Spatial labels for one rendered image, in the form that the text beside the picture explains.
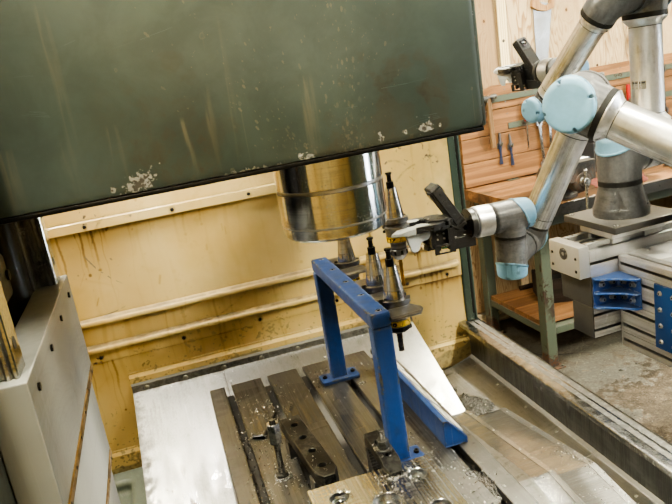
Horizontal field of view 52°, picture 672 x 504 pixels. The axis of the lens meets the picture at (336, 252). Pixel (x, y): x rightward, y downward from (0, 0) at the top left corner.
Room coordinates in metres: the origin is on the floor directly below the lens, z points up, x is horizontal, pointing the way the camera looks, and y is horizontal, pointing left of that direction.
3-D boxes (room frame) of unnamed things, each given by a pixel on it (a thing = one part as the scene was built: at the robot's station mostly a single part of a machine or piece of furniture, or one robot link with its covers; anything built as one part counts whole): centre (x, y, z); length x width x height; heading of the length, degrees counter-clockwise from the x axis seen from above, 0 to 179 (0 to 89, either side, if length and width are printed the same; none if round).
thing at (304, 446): (1.26, 0.12, 0.93); 0.26 x 0.05 x 0.06; 19
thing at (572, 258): (1.88, -0.81, 1.07); 0.40 x 0.13 x 0.09; 106
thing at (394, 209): (1.54, -0.14, 1.37); 0.04 x 0.04 x 0.07
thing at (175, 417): (1.66, 0.14, 0.75); 0.89 x 0.70 x 0.26; 104
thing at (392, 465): (1.13, -0.03, 0.97); 0.13 x 0.03 x 0.15; 14
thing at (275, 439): (1.26, 0.18, 0.96); 0.03 x 0.03 x 0.13
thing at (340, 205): (1.03, -0.01, 1.51); 0.16 x 0.16 x 0.12
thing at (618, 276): (1.74, -0.73, 0.98); 0.09 x 0.09 x 0.09; 16
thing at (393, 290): (1.31, -0.10, 1.26); 0.04 x 0.04 x 0.07
